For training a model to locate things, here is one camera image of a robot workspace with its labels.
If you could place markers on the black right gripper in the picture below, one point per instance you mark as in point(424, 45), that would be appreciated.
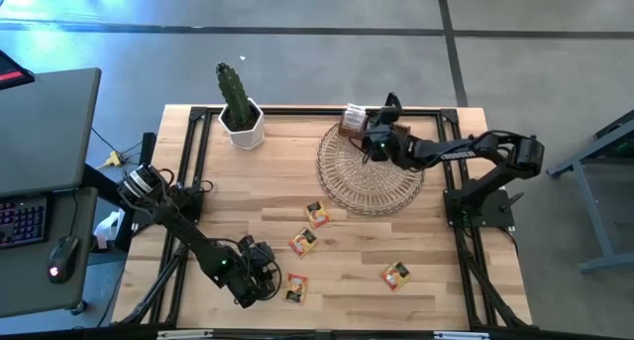
point(382, 142)

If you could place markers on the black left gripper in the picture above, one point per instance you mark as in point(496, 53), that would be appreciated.
point(252, 285)

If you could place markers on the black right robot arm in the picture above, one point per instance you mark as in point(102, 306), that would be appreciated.
point(460, 154)

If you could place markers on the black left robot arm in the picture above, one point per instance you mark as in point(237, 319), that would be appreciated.
point(188, 233)

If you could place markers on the white Tazo tea packet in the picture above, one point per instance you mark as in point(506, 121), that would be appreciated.
point(354, 118)

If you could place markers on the orange yellow tea packet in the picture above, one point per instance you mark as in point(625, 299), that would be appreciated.
point(395, 275)
point(303, 242)
point(296, 287)
point(317, 214)

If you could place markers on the round woven placemat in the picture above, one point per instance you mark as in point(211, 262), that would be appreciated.
point(366, 186)

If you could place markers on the white faceted planter pot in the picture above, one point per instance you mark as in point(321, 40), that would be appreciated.
point(247, 139)

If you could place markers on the tall green cactus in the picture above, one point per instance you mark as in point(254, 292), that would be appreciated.
point(233, 94)

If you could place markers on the white crumpled sheet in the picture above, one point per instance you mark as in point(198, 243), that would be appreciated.
point(106, 228)

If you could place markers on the black clamp stand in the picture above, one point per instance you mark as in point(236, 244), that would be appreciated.
point(148, 149)

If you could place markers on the black desk caster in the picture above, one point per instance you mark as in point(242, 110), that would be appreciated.
point(79, 308)

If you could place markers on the yellow power plug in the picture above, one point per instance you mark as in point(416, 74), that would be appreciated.
point(115, 158)

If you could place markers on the black computer mouse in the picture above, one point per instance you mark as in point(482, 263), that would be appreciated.
point(63, 258)

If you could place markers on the grey keyboard desk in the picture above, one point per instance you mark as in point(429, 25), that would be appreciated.
point(30, 290)

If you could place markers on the backlit black keyboard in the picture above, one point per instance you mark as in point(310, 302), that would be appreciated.
point(22, 221)

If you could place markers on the grey desk top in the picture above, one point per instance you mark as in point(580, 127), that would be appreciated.
point(44, 132)

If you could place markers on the black device red strip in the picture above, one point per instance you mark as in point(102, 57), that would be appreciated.
point(12, 75)

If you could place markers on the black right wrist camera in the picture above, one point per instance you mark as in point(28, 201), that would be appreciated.
point(391, 116)

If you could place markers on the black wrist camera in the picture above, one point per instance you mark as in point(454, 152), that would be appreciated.
point(391, 116)
point(257, 253)

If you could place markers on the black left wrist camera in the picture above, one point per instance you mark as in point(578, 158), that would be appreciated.
point(257, 253)

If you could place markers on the silver bracket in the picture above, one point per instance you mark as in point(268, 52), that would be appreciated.
point(183, 334)
point(460, 335)

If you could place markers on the black aluminium table frame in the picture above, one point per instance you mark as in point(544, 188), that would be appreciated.
point(297, 111)

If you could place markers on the grey metal table frame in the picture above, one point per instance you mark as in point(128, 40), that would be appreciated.
point(595, 216)

